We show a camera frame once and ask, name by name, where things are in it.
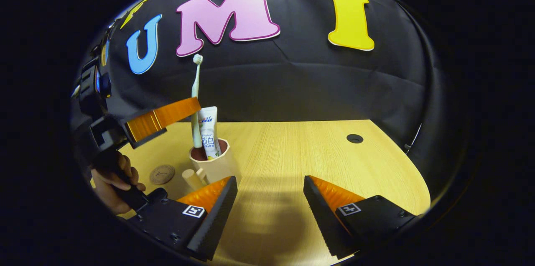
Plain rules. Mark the white toothpaste tube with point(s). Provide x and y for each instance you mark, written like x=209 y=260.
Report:
x=209 y=132

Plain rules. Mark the round cork coaster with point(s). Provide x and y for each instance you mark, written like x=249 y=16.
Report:
x=162 y=174

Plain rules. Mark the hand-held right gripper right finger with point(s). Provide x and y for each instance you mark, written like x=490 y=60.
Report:
x=319 y=211

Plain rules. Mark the wooden desktop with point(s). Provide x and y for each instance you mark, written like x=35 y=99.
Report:
x=301 y=153

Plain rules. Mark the black backdrop cloth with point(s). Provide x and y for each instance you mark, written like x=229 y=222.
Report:
x=313 y=82

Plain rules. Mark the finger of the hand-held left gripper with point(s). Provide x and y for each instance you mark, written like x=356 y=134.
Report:
x=167 y=117

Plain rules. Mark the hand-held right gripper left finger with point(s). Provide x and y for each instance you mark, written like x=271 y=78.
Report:
x=217 y=211

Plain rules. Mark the beige cup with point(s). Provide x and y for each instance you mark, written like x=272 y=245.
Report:
x=217 y=167

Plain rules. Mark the pale green toothbrush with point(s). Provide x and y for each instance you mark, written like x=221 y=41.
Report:
x=195 y=103

